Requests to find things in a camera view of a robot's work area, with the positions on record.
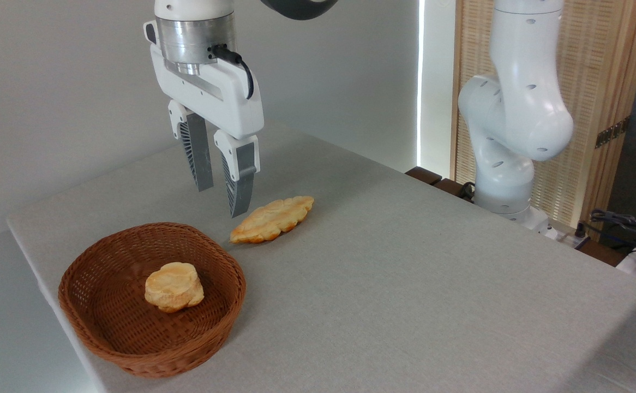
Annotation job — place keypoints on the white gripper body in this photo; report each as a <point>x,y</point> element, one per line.
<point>225,103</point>

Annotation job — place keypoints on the white power strip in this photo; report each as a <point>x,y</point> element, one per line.
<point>566,238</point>

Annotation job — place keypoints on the long golden bread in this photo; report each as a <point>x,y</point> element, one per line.
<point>271,218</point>

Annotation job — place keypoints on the dark metal screen hinge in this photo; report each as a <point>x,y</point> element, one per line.
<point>612,132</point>

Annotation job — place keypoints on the round golden bread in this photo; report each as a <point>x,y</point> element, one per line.
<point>173,286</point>

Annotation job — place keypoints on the grey linen tablecloth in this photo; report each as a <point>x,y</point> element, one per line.
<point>405,284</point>

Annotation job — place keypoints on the brown woven wicker basket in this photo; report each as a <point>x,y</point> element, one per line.
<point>105,327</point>

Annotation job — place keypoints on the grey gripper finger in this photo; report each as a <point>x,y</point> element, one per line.
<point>198,153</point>
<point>241,180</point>

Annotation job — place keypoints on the light wooden slatted screen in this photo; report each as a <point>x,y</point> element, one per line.
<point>596,82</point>

